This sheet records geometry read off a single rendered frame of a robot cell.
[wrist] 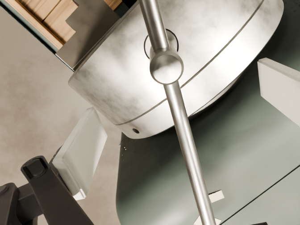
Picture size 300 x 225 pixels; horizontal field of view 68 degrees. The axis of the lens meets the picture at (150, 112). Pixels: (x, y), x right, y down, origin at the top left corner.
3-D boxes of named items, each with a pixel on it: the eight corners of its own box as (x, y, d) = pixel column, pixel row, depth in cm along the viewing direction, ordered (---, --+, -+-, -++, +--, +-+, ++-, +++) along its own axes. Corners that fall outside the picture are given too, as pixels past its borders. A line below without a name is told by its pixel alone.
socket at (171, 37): (141, 32, 24) (139, 34, 21) (171, 22, 23) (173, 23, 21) (150, 61, 25) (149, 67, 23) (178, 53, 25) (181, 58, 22)
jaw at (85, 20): (139, 38, 33) (85, 94, 34) (135, 40, 38) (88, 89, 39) (82, -24, 30) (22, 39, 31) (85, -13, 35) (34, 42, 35)
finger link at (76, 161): (86, 199, 13) (74, 202, 13) (108, 136, 19) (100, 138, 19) (62, 158, 12) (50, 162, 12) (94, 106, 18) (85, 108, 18)
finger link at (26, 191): (58, 218, 11) (6, 229, 11) (85, 156, 16) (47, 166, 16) (43, 196, 10) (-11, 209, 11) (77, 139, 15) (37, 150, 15)
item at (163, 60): (147, 35, 24) (144, 57, 14) (167, 29, 24) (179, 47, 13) (153, 55, 25) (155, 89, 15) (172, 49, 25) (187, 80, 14)
